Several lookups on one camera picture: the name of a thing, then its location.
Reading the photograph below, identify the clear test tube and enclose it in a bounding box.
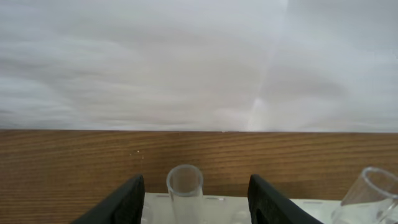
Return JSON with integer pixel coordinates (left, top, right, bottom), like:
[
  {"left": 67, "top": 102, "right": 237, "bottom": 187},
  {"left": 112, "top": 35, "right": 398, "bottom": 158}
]
[
  {"left": 330, "top": 166, "right": 398, "bottom": 224},
  {"left": 165, "top": 164, "right": 205, "bottom": 224}
]

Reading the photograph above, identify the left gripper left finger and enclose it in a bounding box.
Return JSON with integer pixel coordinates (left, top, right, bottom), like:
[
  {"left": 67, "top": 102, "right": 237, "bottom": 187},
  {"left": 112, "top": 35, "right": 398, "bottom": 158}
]
[{"left": 70, "top": 174, "right": 146, "bottom": 224}]

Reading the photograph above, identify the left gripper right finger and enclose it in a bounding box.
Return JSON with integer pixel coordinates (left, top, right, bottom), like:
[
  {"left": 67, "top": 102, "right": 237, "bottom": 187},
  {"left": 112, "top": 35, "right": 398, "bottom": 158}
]
[{"left": 247, "top": 173, "right": 324, "bottom": 224}]

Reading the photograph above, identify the white test tube rack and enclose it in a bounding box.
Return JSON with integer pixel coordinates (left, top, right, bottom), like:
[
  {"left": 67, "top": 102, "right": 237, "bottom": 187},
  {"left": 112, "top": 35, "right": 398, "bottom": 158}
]
[{"left": 141, "top": 192, "right": 398, "bottom": 224}]

